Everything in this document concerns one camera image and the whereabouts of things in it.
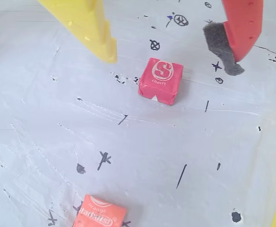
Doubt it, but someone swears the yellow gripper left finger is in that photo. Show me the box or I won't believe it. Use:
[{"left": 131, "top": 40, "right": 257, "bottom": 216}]
[{"left": 37, "top": 0, "right": 118, "bottom": 64}]

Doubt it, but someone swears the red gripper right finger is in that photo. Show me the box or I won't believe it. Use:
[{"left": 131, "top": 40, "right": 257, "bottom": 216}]
[{"left": 203, "top": 0, "right": 265, "bottom": 77}]

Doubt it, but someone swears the red cherry candy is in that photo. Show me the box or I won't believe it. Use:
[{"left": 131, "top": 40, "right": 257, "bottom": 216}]
[{"left": 137, "top": 57, "right": 185, "bottom": 107}]

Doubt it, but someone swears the orange candy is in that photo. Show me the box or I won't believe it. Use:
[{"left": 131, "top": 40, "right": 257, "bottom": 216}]
[{"left": 71, "top": 193, "right": 128, "bottom": 227}]

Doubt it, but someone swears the white plastic table cover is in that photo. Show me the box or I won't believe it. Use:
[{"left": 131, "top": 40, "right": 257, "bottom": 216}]
[{"left": 0, "top": 0, "right": 276, "bottom": 227}]

